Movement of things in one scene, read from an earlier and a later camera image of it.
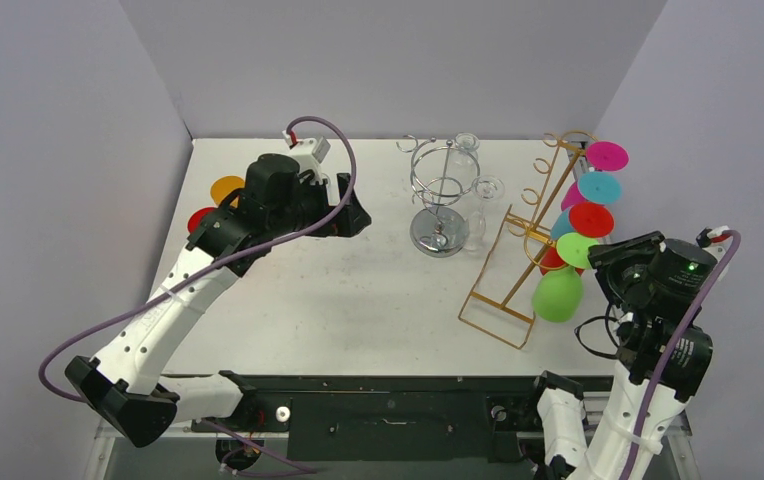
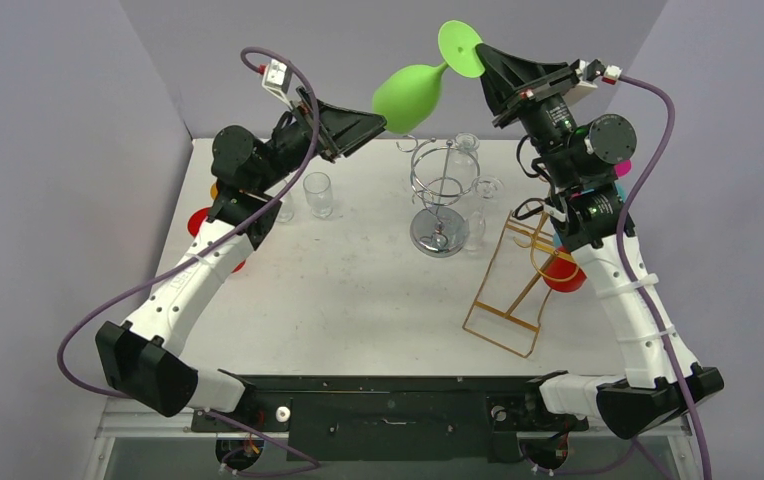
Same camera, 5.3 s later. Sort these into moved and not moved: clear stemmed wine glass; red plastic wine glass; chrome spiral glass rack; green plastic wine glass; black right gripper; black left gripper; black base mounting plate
Moved: black right gripper; black left gripper; green plastic wine glass
Not moved: red plastic wine glass; clear stemmed wine glass; black base mounting plate; chrome spiral glass rack
